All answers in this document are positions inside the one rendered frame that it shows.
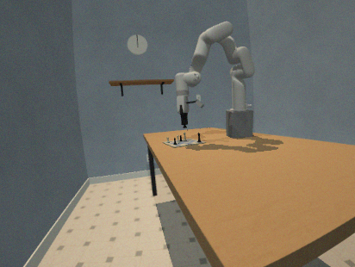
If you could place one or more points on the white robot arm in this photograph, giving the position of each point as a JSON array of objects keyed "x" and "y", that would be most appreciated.
[{"x": 234, "y": 55}]

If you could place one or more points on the blue and cream chessboard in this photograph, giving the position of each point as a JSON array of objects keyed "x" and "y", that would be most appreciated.
[{"x": 188, "y": 142}]

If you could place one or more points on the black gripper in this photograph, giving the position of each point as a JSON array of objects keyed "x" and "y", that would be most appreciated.
[{"x": 182, "y": 105}]

